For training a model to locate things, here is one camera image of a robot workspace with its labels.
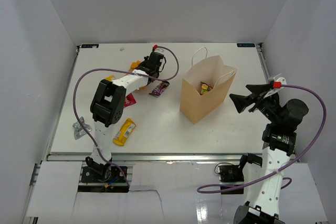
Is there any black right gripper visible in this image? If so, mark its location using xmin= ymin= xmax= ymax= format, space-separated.
xmin=230 ymin=83 xmax=281 ymax=124

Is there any large orange gummy bag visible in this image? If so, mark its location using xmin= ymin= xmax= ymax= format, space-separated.
xmin=129 ymin=60 xmax=141 ymax=72

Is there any purple chocolate bar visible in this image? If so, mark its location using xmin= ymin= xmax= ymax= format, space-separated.
xmin=149 ymin=81 xmax=170 ymax=97

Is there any colourful fruit gummy bag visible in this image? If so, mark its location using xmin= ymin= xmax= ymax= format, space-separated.
xmin=200 ymin=82 xmax=213 ymax=95

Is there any yellow snack bar wrapper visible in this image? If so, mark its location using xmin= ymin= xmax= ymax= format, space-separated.
xmin=112 ymin=118 xmax=137 ymax=146

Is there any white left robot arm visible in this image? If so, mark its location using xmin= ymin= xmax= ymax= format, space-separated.
xmin=85 ymin=50 xmax=166 ymax=182

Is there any brown paper bag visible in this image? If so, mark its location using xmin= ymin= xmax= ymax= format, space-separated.
xmin=180 ymin=47 xmax=237 ymax=124

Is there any pink red candy packet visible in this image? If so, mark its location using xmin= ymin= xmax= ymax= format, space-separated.
xmin=124 ymin=93 xmax=136 ymax=108

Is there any small yellow snack packet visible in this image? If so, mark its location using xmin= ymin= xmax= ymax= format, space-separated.
xmin=105 ymin=75 xmax=114 ymax=81

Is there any blue label sticker right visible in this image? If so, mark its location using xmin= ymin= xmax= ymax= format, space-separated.
xmin=237 ymin=43 xmax=255 ymax=48

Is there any blue label sticker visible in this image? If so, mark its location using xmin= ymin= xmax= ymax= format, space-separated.
xmin=80 ymin=44 xmax=99 ymax=49
xmin=237 ymin=43 xmax=255 ymax=48

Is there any blue label sticker left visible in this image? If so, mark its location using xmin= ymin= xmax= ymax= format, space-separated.
xmin=80 ymin=44 xmax=99 ymax=49

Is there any silver foil wrapper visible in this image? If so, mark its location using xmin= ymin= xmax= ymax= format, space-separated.
xmin=72 ymin=116 xmax=92 ymax=140

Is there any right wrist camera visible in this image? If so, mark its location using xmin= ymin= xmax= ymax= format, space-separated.
xmin=268 ymin=73 xmax=287 ymax=89

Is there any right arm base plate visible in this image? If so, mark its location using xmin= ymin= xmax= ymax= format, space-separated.
xmin=214 ymin=162 xmax=244 ymax=186

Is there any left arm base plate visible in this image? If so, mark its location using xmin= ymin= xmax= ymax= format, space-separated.
xmin=80 ymin=166 xmax=125 ymax=184

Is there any aluminium table frame rail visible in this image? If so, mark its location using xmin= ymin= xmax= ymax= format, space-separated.
xmin=46 ymin=153 xmax=266 ymax=162

